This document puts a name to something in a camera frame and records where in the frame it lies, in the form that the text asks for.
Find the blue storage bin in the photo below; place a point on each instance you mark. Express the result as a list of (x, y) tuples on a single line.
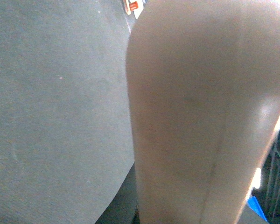
[(254, 205)]

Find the beige plastic dustpan tray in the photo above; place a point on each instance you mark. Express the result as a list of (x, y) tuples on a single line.
[(204, 90)]

